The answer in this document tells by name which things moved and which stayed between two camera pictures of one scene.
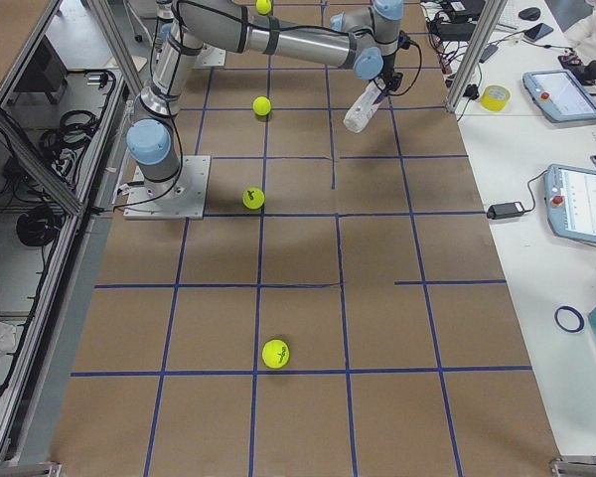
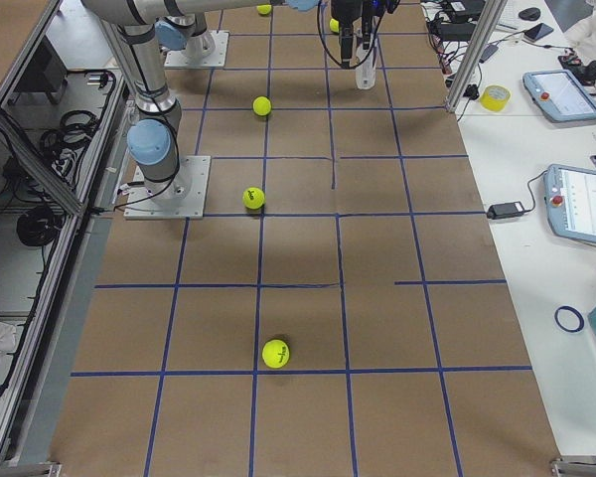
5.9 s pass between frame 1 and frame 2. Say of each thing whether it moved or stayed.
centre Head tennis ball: stayed
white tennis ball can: moved
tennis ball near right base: stayed
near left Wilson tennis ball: stayed
